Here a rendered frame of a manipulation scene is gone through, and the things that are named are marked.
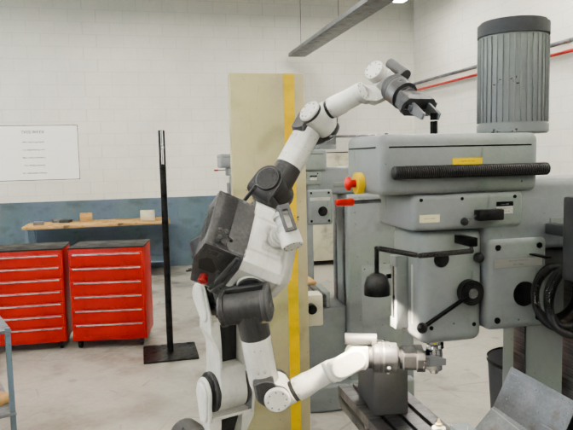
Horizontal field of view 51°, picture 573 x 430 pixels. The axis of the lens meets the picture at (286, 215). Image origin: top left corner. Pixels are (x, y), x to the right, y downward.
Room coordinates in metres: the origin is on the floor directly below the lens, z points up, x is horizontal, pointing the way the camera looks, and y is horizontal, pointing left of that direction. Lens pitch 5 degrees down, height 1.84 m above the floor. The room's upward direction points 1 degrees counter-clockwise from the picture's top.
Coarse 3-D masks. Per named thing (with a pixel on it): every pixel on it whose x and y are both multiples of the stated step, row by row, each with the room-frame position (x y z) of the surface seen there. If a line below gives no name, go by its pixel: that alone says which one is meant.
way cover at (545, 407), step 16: (512, 368) 1.97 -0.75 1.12; (512, 384) 1.93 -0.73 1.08; (528, 384) 1.87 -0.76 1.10; (496, 400) 1.96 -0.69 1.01; (512, 400) 1.90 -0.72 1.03; (528, 400) 1.84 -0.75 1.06; (544, 400) 1.78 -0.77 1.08; (560, 400) 1.73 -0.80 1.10; (512, 416) 1.86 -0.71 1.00; (528, 416) 1.81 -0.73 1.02; (544, 416) 1.75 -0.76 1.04; (560, 416) 1.70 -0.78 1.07
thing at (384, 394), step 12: (360, 372) 2.15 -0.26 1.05; (372, 372) 1.99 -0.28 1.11; (360, 384) 2.16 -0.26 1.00; (372, 384) 1.99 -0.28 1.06; (384, 384) 1.97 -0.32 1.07; (396, 384) 1.98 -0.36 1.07; (372, 396) 1.99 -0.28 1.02; (384, 396) 1.97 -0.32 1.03; (396, 396) 1.98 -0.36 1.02; (372, 408) 1.99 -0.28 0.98; (384, 408) 1.97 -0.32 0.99; (396, 408) 1.98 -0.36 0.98
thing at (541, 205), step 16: (544, 176) 1.88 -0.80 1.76; (560, 176) 1.85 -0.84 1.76; (528, 192) 1.69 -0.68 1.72; (544, 192) 1.70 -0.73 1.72; (560, 192) 1.71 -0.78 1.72; (528, 208) 1.69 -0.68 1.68; (544, 208) 1.70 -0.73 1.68; (560, 208) 1.71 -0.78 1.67; (528, 224) 1.69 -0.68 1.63; (544, 224) 1.70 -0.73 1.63; (480, 240) 1.68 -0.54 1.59; (560, 240) 1.71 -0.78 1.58
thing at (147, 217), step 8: (80, 216) 9.73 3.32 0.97; (88, 216) 9.77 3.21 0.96; (144, 216) 9.66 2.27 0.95; (152, 216) 9.65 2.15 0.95; (32, 224) 9.39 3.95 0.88; (40, 224) 9.26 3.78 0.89; (48, 224) 9.33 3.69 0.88; (56, 224) 9.30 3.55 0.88; (64, 224) 9.28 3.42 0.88; (72, 224) 9.25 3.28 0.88; (80, 224) 9.24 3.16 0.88; (88, 224) 9.26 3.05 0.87; (96, 224) 9.29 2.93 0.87; (104, 224) 9.32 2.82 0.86; (112, 224) 9.35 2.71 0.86; (120, 224) 9.38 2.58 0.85; (128, 224) 9.40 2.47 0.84; (136, 224) 9.43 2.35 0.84; (32, 232) 9.71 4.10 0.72; (152, 256) 10.08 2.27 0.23; (160, 256) 10.06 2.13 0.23
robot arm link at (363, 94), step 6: (354, 84) 2.00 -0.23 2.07; (360, 84) 1.99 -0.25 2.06; (354, 90) 1.98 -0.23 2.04; (360, 90) 1.97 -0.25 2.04; (366, 90) 2.01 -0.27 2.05; (372, 90) 2.01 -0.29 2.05; (378, 90) 2.00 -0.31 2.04; (354, 96) 1.98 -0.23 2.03; (360, 96) 1.97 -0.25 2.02; (366, 96) 1.99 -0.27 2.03; (372, 96) 1.99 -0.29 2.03; (378, 96) 1.99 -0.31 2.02; (360, 102) 1.99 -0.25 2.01; (366, 102) 1.99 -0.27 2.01; (372, 102) 1.99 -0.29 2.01; (378, 102) 1.99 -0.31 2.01
